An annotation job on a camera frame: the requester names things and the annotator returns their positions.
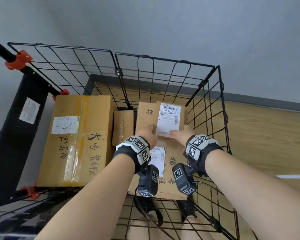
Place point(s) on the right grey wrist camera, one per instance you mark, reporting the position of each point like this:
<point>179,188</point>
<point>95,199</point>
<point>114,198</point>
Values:
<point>183,179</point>

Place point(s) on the person's left hand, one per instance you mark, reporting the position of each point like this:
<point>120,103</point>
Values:
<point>147,134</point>

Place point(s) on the person's left leg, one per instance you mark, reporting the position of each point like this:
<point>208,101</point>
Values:
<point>142,232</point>

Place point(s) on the dark grey baseboard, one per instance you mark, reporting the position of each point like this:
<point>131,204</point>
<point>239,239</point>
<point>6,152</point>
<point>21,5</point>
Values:
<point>265,99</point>

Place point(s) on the person's right hand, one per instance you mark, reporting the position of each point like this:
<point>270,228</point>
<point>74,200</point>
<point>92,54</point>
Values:
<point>185,133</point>

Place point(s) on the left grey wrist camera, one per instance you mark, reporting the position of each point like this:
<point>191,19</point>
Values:
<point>148,182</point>

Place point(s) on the person's left forearm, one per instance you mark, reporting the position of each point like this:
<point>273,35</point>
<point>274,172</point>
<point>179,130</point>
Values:
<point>90,202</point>

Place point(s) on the person's right leg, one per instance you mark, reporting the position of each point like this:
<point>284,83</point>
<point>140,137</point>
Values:
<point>195,233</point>

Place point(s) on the person's right forearm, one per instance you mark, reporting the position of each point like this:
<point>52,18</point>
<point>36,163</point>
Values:
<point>252,192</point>

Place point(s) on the marker wristband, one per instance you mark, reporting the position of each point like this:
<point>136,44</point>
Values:
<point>202,152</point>
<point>130,152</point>

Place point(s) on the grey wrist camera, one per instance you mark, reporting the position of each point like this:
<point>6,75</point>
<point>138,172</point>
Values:
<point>148,182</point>
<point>183,179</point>

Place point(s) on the right marker wristband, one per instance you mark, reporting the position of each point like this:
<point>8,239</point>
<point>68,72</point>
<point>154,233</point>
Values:
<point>202,152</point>

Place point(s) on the person's leg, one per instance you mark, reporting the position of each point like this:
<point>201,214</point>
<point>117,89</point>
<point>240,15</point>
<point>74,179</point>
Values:
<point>142,232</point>
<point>195,233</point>

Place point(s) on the left marker wristband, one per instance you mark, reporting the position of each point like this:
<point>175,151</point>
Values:
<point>130,152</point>

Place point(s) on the brown cardboard box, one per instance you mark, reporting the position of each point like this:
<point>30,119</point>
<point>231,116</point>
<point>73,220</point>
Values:
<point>95,109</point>
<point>170,157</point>
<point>122,127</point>
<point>168,117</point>

